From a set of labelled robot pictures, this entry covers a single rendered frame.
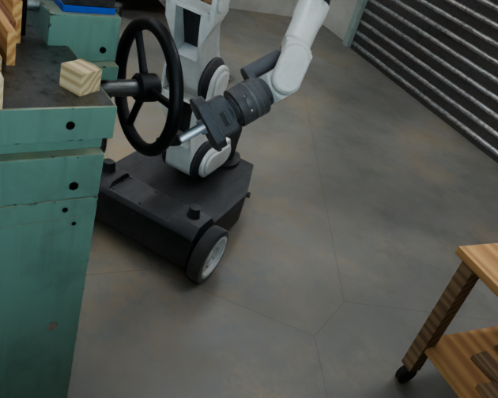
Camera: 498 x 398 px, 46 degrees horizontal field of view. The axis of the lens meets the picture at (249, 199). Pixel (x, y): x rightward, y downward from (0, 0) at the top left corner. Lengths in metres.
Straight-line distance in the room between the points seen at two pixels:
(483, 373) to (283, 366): 0.59
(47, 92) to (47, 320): 0.48
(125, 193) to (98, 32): 0.94
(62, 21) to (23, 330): 0.59
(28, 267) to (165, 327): 0.80
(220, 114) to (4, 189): 0.48
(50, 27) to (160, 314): 1.03
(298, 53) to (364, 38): 3.56
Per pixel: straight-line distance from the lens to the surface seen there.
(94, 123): 0.97
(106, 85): 1.21
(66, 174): 1.03
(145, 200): 1.99
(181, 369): 1.75
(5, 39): 1.04
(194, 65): 1.82
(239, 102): 1.25
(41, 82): 1.00
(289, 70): 1.29
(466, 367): 1.91
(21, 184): 1.01
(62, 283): 1.19
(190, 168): 2.07
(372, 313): 2.18
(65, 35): 1.15
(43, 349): 1.31
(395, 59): 4.56
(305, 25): 1.35
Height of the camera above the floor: 1.33
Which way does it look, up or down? 32 degrees down
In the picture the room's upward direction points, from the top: 18 degrees clockwise
